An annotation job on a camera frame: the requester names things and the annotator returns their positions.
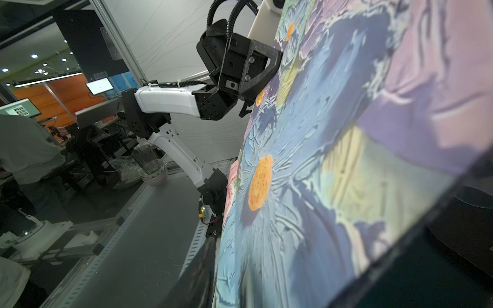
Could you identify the person in grey shirt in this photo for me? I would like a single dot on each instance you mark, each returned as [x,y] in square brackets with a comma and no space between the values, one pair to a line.
[28,154]

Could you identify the slotted cable duct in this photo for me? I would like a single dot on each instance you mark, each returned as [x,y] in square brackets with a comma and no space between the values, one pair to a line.
[196,244]

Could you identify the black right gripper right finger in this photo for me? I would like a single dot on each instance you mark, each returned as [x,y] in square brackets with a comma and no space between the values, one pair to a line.
[354,292]

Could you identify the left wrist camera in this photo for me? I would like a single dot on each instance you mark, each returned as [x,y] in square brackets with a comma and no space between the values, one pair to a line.
[266,22]

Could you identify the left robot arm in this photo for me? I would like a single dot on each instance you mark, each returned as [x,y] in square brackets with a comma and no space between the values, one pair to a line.
[149,110]

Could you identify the floral print paper bag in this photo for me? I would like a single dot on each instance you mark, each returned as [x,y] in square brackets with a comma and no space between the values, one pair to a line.
[377,107]

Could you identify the green felt table mat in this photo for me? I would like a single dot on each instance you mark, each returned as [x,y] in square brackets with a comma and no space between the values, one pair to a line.
[431,274]

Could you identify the stacked bowls outside cell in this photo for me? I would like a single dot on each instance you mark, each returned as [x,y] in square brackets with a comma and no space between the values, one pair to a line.
[151,169]

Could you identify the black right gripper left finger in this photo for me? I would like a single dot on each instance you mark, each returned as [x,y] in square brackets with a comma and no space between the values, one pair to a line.
[195,287]

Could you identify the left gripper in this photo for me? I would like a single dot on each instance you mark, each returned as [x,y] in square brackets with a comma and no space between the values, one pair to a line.
[239,68]

